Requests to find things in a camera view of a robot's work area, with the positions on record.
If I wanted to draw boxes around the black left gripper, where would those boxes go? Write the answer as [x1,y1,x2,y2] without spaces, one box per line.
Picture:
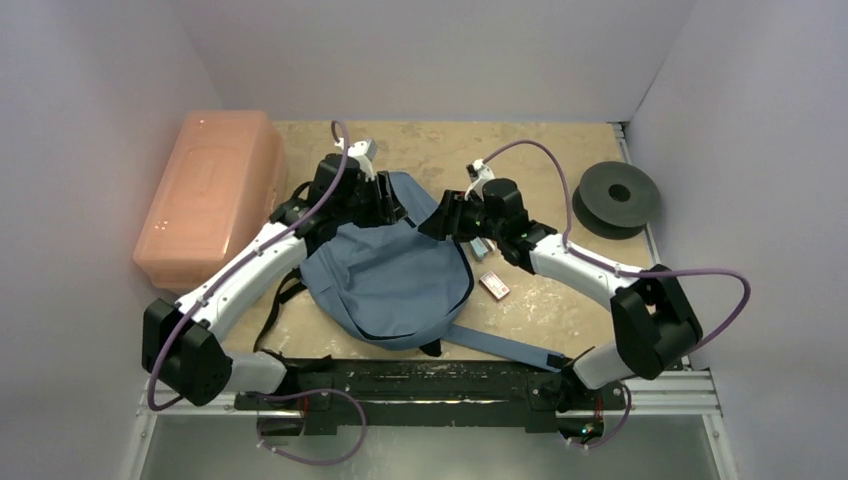
[335,171,406,229]

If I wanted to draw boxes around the teal white stapler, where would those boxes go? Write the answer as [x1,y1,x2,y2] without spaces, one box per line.
[469,238,495,262]

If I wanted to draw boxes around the small red white card box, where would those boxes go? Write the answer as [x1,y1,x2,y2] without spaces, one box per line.
[479,271,511,301]

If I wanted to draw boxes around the blue grey backpack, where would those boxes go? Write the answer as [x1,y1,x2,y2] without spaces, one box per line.
[252,170,571,374]

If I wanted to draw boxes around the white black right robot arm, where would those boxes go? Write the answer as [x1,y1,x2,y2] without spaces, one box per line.
[418,179,703,407]

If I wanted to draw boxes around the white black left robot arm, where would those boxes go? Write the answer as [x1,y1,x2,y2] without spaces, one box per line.
[141,154,406,411]

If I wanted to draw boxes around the pink plastic storage box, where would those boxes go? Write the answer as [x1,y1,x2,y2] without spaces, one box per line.
[133,110,286,294]

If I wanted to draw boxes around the black filament spool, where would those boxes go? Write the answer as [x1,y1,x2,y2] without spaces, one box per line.
[572,161,661,240]

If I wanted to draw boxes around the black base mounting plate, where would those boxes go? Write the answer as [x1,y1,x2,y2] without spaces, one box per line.
[234,358,627,440]

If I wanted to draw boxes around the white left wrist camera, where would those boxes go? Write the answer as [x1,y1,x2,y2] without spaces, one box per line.
[334,138,377,181]

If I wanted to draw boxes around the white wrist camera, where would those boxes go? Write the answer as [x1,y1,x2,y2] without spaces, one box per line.
[464,159,496,199]
[334,138,377,181]

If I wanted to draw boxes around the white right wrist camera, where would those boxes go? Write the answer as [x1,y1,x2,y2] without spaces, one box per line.
[464,159,496,199]

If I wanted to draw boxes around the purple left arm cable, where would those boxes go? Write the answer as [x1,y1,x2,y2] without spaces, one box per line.
[146,120,368,466]

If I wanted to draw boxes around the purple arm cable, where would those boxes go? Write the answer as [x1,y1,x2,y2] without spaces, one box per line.
[146,120,368,466]
[471,139,753,452]

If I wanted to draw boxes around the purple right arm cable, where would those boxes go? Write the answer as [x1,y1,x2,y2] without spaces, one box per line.
[471,139,753,452]

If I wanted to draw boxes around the aluminium frame rails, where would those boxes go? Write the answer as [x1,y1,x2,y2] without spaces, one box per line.
[140,121,720,453]

